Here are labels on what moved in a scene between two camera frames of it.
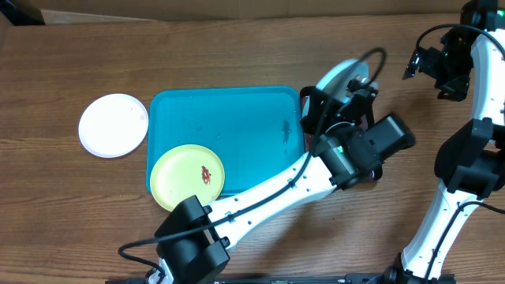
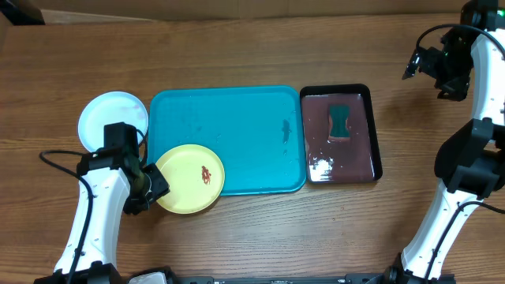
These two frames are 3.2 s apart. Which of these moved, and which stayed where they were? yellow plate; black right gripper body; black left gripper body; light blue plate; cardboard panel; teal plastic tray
Moved: light blue plate; black left gripper body
Stayed: teal plastic tray; black right gripper body; yellow plate; cardboard panel
